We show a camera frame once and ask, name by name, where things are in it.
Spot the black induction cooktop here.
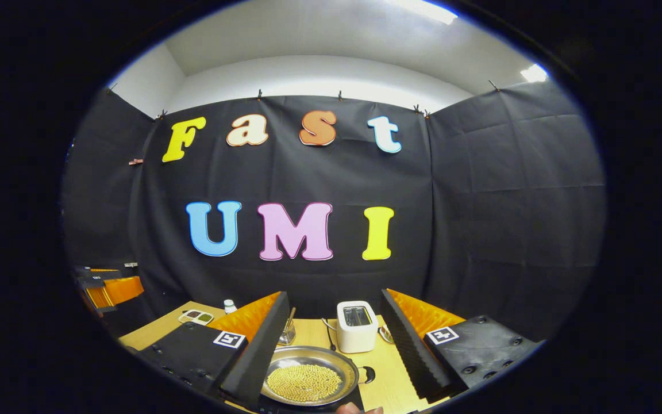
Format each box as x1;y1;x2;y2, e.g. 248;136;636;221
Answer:
252;386;367;414

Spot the small ceiling light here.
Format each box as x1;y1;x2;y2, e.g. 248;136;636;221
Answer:
519;63;549;83

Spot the black power cable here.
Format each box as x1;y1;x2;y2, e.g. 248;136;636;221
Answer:
322;317;338;352

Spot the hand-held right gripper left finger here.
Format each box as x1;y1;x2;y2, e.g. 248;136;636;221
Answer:
136;291;290;406

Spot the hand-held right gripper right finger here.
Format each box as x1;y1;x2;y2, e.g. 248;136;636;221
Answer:
380;289;540;403

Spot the white toaster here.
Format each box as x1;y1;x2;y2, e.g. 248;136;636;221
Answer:
336;300;379;354

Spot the stainless steel pot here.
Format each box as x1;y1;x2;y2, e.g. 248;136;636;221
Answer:
261;345;377;408

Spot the pile of yellow soybeans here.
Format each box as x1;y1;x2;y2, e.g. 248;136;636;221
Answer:
265;364;344;403

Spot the wire mesh utensil holder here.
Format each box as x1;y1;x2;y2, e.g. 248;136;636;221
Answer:
278;317;298;346

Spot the white divided sauce dish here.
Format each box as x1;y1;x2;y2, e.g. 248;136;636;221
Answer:
178;309;215;326

